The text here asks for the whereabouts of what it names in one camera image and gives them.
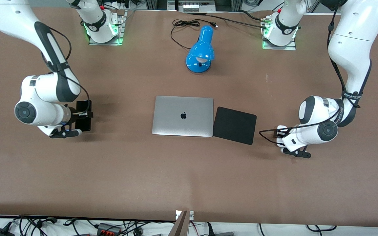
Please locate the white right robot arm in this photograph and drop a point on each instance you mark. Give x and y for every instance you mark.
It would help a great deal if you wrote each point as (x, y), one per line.
(44, 88)

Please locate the silver closed laptop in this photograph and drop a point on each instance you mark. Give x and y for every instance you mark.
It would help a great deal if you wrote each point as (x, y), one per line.
(176, 124)

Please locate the white device with sockets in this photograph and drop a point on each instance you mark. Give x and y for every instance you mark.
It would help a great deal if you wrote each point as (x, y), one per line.
(197, 6)

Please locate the blue desk lamp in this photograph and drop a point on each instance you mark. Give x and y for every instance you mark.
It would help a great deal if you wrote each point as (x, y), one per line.
(202, 49)

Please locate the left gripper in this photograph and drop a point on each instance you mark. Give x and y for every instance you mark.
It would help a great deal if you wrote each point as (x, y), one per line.
(278, 133)

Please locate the black mouse pad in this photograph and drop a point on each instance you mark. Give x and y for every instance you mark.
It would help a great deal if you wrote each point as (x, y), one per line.
(235, 125)

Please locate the black smartphone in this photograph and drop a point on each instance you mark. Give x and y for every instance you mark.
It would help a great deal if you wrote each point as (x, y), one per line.
(83, 124)

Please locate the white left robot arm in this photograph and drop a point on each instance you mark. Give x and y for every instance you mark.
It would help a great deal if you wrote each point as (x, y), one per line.
(353, 42)

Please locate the brown wooden post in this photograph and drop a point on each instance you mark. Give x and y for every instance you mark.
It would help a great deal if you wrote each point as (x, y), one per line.
(180, 226)

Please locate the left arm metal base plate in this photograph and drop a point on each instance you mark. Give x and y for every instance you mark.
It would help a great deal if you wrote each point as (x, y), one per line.
(267, 46)

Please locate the white power strip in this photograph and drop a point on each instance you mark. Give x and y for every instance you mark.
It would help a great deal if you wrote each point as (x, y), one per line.
(120, 4)

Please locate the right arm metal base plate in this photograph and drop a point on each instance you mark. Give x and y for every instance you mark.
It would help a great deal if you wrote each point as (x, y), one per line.
(120, 29)

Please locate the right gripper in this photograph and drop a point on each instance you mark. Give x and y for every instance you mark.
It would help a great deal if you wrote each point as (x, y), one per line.
(83, 115)

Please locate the white computer mouse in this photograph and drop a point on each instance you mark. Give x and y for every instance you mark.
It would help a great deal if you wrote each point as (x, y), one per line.
(281, 141)

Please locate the grey connector block orange levers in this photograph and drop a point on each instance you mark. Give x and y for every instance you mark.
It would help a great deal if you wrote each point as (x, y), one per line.
(109, 228)

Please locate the black power adapter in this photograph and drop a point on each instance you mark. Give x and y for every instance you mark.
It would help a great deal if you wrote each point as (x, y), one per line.
(0, 232)

